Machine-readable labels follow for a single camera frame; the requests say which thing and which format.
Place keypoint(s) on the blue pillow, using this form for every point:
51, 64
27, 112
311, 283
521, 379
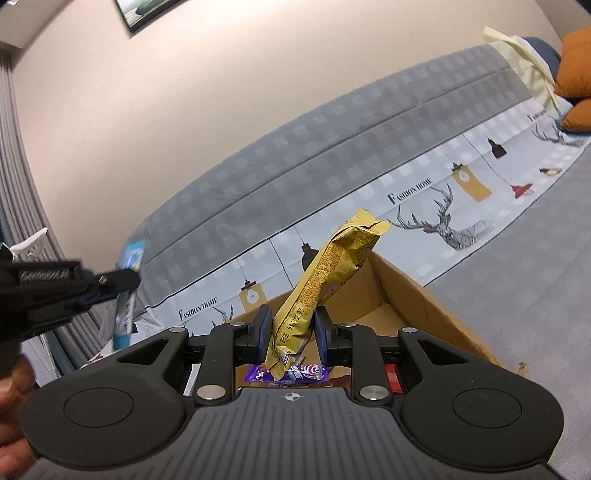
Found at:
545, 48

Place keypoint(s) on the red snack packet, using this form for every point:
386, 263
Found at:
393, 376

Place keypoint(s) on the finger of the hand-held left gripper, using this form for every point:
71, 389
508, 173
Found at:
117, 279
88, 297

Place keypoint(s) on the yellow snack bar packet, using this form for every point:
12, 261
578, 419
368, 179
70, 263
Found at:
323, 277

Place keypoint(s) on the deer print bedsheet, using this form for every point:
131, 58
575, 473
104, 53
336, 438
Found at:
531, 277

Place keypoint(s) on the grey curtain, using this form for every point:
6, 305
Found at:
27, 184

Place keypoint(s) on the light blue candy packet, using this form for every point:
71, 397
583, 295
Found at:
123, 323

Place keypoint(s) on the orange pillow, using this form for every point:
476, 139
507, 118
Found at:
579, 117
575, 55

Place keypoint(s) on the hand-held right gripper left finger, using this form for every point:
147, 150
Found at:
265, 333

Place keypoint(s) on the person's left hand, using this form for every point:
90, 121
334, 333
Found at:
14, 383

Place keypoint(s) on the dark green cloth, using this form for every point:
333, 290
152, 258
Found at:
53, 355

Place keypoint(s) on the cream cloth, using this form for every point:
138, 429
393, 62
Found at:
521, 60

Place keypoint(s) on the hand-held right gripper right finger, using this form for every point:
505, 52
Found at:
322, 338

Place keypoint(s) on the grey checked quilt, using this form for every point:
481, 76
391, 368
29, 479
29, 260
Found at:
323, 152

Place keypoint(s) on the purple snack packet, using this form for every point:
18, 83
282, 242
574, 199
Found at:
300, 373

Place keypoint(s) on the cardboard box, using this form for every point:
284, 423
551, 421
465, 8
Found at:
415, 300

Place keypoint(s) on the dark picture frame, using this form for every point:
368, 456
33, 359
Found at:
138, 11

